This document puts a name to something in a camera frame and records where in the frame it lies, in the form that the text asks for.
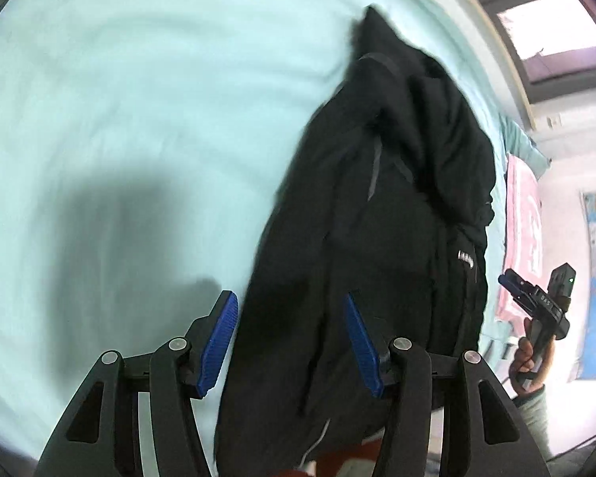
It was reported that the black hooded jacket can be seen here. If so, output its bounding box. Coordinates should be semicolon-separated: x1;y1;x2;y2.
215;8;496;476

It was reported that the right hand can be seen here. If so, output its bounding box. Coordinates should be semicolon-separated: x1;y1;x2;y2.
508;337;555;396

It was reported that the pink pillow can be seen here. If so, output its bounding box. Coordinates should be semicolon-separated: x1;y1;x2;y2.
493;153;545;332

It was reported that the light green quilted bedspread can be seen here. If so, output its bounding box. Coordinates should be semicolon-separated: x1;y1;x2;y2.
0;0;528;462

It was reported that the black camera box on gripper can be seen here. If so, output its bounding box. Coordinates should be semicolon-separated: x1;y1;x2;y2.
548;263;576;313

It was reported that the wall power socket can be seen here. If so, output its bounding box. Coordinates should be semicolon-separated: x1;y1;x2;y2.
546;114;562;129

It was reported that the window with dark frame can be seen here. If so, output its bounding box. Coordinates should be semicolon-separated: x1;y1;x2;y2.
477;0;596;103

